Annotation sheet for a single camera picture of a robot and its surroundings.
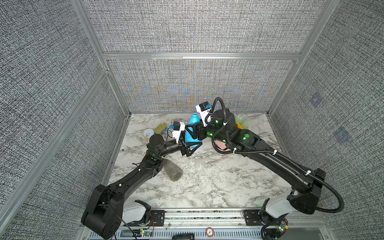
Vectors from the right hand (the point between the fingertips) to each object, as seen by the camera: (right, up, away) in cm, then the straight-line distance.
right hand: (190, 120), depth 64 cm
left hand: (+5, -8, +4) cm, 10 cm away
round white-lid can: (-29, -7, +37) cm, 47 cm away
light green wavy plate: (+37, +2, +45) cm, 58 cm away
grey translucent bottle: (-9, -27, +16) cm, 33 cm away
